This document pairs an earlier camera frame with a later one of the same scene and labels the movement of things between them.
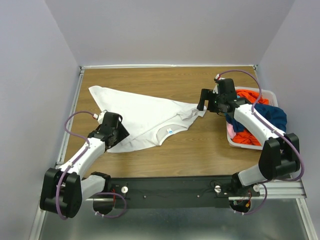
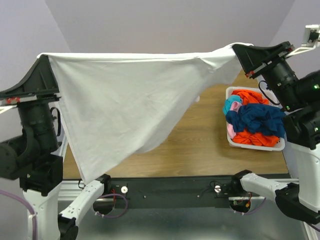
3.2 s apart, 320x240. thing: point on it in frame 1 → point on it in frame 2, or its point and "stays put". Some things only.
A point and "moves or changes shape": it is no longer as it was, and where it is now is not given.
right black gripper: [206, 94] → [251, 57]
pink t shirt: [231, 131] stays put
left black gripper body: [119, 122] → [28, 98]
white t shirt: [149, 121] moves or changes shape
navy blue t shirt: [274, 116] stays put
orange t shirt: [244, 136] stays put
